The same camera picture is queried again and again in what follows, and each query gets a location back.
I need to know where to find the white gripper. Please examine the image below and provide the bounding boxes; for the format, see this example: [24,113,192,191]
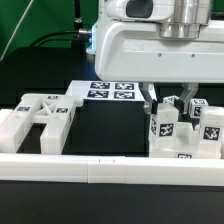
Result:
[94,0,224,115]

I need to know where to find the white chair seat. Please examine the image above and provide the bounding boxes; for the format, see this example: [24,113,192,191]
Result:
[149,122,221,159]

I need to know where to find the white chair back frame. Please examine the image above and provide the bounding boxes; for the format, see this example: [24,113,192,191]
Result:
[0,93,84,155]

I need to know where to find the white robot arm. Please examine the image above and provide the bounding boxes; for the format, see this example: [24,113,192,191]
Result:
[87,0,224,113]

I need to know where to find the white tagged cube left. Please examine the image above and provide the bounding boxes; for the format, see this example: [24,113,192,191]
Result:
[163,95,179,105]

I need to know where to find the white tagged cube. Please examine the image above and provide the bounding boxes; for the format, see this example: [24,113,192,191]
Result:
[163,95,179,105]
[189,98,208,118]

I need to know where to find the white tagged cube right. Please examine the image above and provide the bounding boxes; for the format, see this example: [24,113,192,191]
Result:
[189,98,208,118]

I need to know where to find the white marker sheet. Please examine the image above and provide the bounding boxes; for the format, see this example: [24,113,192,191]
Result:
[64,80,158,103]

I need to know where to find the black pole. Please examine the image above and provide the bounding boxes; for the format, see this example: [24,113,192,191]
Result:
[74,0,82,31]

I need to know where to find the thin white rod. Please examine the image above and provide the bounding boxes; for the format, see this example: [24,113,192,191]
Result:
[0,0,35,61]

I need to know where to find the white U-shaped obstacle fence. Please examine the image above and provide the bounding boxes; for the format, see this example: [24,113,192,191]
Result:
[0,108,224,187]

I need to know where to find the black cables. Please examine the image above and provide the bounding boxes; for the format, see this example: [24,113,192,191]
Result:
[29,29,93,48]

